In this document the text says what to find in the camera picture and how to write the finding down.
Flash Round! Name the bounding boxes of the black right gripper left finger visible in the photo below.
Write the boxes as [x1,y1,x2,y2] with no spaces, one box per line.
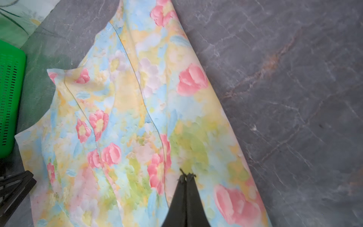
[162,169,187,227]

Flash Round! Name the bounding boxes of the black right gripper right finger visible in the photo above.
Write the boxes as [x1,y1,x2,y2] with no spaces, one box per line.
[186,173,210,227]

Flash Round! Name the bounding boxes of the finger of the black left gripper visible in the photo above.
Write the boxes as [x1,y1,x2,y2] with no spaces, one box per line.
[1,171,36,226]

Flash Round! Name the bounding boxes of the floral pastel skirt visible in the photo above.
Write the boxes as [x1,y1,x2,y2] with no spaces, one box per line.
[15,1,271,227]

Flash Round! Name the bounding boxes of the green plastic basket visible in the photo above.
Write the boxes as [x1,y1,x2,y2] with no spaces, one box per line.
[1,41,26,159]

